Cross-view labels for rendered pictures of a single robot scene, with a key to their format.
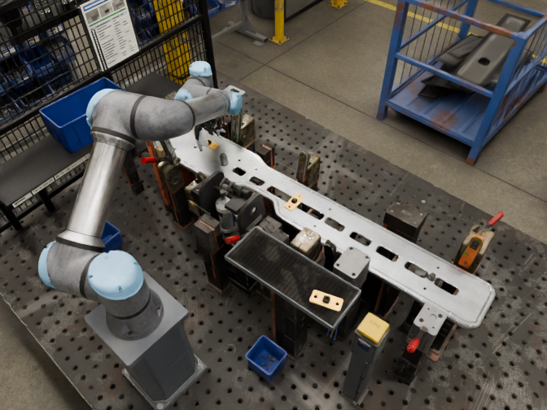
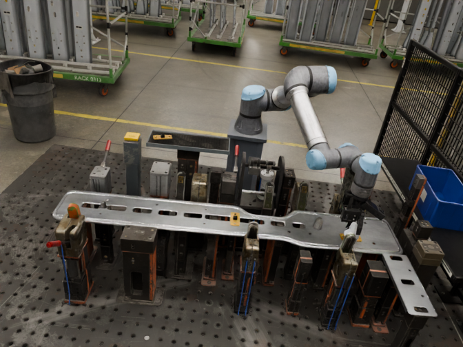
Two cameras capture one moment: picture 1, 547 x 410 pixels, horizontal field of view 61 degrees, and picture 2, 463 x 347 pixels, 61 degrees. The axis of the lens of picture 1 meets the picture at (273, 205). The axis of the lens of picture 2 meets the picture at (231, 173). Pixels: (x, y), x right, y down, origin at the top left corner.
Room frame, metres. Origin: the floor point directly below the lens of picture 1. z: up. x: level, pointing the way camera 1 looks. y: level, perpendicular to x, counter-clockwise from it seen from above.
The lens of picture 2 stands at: (2.03, -0.96, 1.99)
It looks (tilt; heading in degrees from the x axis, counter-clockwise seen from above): 31 degrees down; 138
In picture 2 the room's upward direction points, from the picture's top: 7 degrees clockwise
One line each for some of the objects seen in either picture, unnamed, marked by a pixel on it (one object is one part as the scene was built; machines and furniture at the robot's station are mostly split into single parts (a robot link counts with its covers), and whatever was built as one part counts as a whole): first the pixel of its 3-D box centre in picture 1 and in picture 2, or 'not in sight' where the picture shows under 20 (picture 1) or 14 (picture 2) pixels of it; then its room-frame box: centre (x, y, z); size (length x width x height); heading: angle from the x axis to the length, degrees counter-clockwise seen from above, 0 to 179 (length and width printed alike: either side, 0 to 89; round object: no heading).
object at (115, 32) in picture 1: (110, 29); not in sight; (1.83, 0.65, 1.30); 0.23 x 0.02 x 0.31; 141
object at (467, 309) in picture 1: (299, 203); (229, 220); (1.09, -0.10, 1.00); 1.38 x 0.22 x 0.02; 51
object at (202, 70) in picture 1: (201, 79); (367, 169); (1.42, 0.24, 1.31); 0.09 x 0.08 x 0.11; 160
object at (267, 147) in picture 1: (266, 173); (299, 284); (1.41, 0.03, 0.84); 0.11 x 0.08 x 0.29; 141
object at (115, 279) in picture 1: (117, 281); (253, 99); (0.62, 0.39, 1.27); 0.13 x 0.12 x 0.14; 70
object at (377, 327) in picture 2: not in sight; (388, 297); (1.65, 0.28, 0.84); 0.11 x 0.06 x 0.29; 141
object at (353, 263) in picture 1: (345, 296); (160, 206); (0.76, -0.22, 0.90); 0.13 x 0.10 x 0.41; 141
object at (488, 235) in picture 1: (462, 268); (76, 260); (0.87, -0.65, 0.88); 0.15 x 0.11 x 0.36; 141
